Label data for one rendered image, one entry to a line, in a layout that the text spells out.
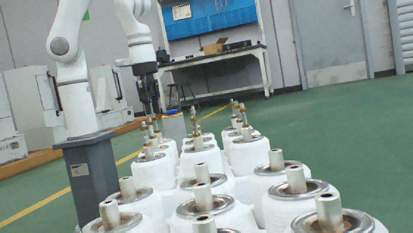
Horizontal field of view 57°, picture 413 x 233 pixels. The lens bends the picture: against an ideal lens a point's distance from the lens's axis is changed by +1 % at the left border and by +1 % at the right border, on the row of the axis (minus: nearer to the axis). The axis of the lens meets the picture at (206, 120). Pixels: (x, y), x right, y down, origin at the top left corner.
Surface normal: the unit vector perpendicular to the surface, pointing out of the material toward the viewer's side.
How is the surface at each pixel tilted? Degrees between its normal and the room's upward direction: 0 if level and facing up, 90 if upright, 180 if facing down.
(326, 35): 90
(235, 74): 90
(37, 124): 90
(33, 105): 90
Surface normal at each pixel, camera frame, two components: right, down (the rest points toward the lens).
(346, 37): -0.27, 0.14
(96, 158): 0.47, 0.02
